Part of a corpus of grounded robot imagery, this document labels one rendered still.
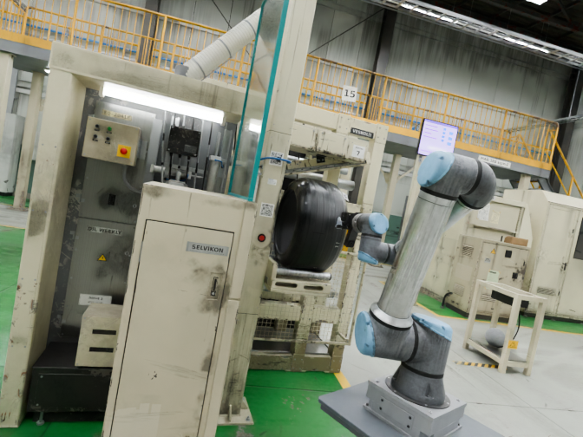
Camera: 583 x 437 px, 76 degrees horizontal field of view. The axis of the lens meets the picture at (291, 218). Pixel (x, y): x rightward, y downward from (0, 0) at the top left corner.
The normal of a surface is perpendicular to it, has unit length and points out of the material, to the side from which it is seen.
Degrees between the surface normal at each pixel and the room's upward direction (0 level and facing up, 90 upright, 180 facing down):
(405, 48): 90
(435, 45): 90
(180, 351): 90
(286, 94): 90
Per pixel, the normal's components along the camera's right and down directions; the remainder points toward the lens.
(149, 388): 0.30, 0.11
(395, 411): -0.73, -0.11
